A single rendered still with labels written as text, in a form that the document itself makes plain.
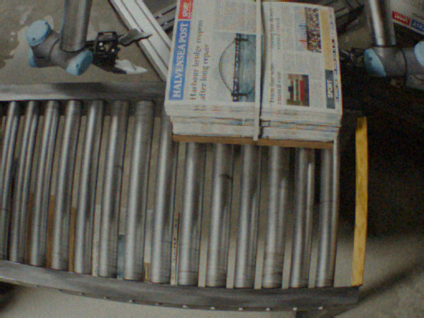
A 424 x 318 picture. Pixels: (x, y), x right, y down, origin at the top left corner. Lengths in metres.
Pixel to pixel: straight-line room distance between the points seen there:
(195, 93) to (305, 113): 0.23
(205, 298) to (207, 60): 0.53
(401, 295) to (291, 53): 1.24
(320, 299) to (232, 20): 0.67
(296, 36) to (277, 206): 0.40
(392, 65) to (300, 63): 0.29
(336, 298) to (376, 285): 0.86
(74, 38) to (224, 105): 0.42
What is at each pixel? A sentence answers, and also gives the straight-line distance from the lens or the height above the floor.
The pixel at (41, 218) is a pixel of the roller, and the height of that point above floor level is 0.80.
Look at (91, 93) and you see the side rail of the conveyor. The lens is 1.68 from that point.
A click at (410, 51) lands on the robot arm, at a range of 1.62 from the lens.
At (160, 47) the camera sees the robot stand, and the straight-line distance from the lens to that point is 2.36.
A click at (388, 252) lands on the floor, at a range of 2.40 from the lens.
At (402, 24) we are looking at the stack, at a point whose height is 0.83.
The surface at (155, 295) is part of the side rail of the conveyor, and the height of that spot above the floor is 0.80.
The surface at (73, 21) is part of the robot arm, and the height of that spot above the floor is 1.04.
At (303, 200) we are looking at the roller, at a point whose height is 0.80.
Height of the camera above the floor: 2.30
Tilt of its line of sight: 72 degrees down
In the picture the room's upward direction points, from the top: 6 degrees counter-clockwise
